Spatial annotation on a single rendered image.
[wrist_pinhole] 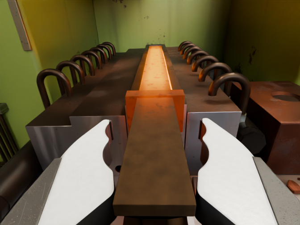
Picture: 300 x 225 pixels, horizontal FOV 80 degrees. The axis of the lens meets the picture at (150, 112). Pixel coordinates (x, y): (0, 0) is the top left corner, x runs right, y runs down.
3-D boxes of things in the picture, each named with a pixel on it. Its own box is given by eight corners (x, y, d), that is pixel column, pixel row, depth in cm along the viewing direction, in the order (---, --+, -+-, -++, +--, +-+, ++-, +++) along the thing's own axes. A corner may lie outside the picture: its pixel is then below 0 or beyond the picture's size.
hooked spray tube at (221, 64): (229, 114, 23) (239, 62, 20) (196, 114, 23) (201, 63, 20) (226, 110, 24) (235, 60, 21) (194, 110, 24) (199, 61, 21)
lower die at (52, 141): (227, 175, 19) (244, 103, 15) (44, 176, 20) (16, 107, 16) (180, 72, 57) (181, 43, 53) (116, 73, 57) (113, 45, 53)
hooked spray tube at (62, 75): (81, 135, 24) (64, 69, 20) (50, 135, 24) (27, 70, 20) (83, 130, 25) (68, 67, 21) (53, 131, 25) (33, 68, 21)
